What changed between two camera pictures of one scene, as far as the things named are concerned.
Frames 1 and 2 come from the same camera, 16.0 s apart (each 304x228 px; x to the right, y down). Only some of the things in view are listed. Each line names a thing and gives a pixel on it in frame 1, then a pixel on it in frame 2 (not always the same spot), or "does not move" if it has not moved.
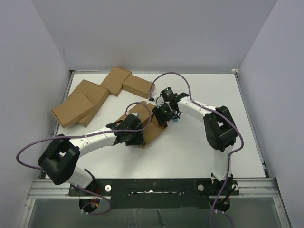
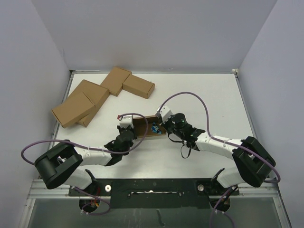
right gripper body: [164, 113] to [169, 126]
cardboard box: [114, 81] does not move
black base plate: [154, 193] does not move
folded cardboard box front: [71, 110] does not move
